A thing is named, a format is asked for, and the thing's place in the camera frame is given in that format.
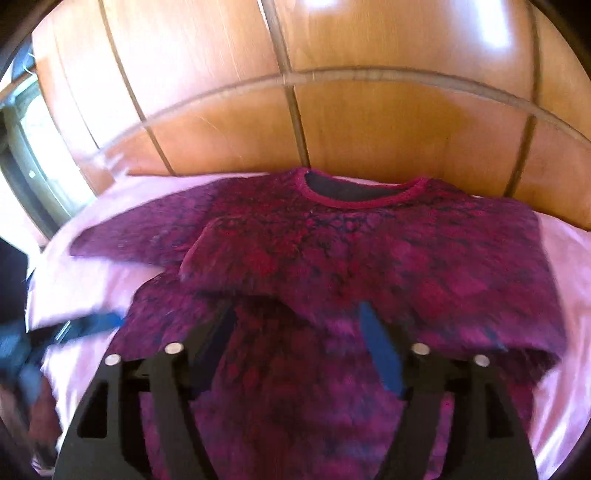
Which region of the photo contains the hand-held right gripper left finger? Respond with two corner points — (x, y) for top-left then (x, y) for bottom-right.
(54, 299), (237, 480)

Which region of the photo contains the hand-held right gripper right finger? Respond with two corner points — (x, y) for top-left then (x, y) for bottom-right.
(359, 302), (539, 480)

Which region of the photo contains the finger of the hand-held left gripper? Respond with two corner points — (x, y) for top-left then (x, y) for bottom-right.
(30, 311), (126, 346)

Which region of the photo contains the red floral patterned shirt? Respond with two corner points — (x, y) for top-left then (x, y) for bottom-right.
(69, 167), (568, 480)

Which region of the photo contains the pink bed sheet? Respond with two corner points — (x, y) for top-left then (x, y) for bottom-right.
(25, 173), (591, 480)

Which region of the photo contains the wooden panelled headboard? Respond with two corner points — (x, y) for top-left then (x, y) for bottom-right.
(30, 0), (591, 241)

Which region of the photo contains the window with dark frame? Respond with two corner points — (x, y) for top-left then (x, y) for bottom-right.
(0, 60), (93, 243)

